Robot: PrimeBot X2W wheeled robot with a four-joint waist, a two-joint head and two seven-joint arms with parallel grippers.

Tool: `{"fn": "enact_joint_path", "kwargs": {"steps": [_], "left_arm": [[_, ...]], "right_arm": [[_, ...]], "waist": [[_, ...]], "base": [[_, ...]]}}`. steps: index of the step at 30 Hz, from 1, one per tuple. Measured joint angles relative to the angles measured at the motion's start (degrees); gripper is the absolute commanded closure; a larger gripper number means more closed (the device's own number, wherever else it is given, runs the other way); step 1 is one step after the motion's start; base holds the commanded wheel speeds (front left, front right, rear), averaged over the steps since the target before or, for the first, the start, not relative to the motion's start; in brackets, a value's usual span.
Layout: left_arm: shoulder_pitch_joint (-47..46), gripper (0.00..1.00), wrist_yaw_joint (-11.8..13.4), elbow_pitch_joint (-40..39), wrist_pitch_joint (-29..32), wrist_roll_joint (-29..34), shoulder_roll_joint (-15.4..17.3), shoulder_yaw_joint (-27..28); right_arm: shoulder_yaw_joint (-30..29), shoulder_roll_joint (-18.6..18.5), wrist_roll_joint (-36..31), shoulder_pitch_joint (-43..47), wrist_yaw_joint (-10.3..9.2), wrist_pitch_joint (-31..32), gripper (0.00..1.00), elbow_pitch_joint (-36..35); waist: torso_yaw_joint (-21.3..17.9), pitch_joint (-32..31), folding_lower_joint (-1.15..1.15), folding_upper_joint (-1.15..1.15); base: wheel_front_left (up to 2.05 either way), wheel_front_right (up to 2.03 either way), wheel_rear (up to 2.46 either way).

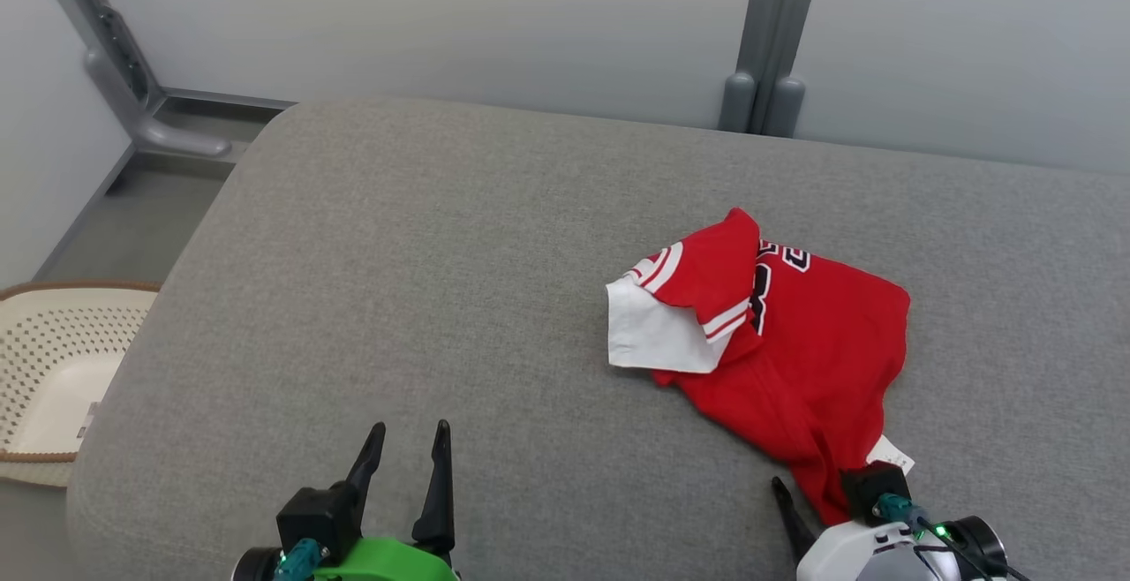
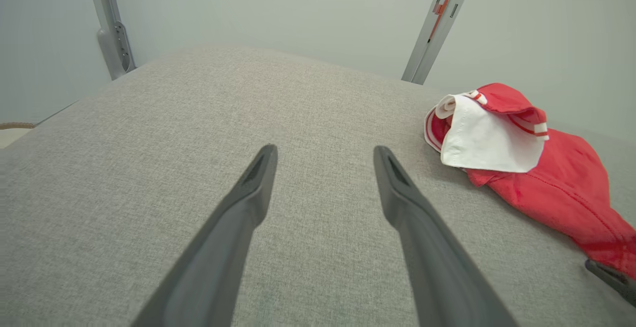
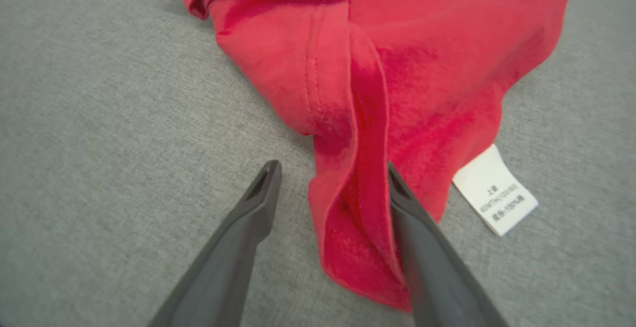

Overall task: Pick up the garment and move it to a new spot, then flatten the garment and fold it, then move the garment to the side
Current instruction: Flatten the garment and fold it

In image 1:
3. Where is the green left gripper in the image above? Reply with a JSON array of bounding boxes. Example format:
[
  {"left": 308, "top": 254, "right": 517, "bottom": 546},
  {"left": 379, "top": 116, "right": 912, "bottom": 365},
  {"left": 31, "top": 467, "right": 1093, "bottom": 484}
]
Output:
[{"left": 312, "top": 419, "right": 462, "bottom": 581}]

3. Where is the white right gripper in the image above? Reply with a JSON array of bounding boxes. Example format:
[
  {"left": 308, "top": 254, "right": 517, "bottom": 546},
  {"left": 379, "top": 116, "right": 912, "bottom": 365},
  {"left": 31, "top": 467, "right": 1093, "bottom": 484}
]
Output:
[{"left": 772, "top": 476, "right": 965, "bottom": 581}]

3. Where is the red and white jersey garment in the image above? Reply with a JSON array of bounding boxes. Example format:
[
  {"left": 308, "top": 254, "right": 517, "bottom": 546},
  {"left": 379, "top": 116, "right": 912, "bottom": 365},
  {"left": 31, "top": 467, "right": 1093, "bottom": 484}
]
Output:
[{"left": 606, "top": 207, "right": 915, "bottom": 527}]

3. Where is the cream perforated laundry basket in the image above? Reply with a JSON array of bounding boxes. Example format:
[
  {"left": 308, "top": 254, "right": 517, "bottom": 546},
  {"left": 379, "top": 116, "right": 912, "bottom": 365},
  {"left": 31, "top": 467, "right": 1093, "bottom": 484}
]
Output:
[{"left": 0, "top": 280, "right": 162, "bottom": 487}]

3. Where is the grey double partition post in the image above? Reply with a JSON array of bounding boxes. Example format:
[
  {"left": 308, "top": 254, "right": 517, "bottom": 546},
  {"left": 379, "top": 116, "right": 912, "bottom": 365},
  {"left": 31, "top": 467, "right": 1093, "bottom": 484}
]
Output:
[{"left": 719, "top": 0, "right": 827, "bottom": 139}]

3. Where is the grey slanted partition post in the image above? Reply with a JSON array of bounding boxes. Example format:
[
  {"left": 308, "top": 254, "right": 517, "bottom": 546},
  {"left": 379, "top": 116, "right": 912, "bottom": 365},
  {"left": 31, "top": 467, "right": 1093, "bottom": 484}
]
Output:
[{"left": 26, "top": 0, "right": 297, "bottom": 159}]

